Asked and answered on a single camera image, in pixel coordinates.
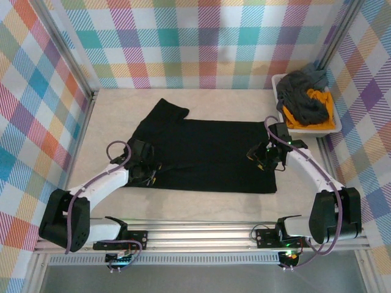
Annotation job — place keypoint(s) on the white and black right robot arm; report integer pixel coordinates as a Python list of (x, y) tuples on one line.
[(314, 174)]

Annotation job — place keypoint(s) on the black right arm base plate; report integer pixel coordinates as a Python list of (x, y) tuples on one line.
[(265, 238)]

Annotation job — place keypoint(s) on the white plastic tray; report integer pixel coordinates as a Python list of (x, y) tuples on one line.
[(320, 130)]

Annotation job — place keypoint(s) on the orange t-shirt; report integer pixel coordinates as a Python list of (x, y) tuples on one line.
[(323, 99)]

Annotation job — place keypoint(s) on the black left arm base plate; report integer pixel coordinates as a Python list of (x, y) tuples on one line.
[(137, 238)]

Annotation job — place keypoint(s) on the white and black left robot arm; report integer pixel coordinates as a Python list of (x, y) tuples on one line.
[(100, 183)]

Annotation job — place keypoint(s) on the dark grey t-shirt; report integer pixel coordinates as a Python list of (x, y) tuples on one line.
[(302, 97)]

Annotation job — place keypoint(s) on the blue-grey t-shirt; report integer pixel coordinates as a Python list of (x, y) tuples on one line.
[(319, 74)]

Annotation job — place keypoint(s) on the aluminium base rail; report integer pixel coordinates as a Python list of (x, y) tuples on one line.
[(198, 236)]

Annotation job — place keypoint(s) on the black t-shirt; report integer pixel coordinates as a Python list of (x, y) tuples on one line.
[(207, 152)]

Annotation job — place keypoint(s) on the aluminium frame post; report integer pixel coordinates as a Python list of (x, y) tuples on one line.
[(339, 33), (61, 45)]

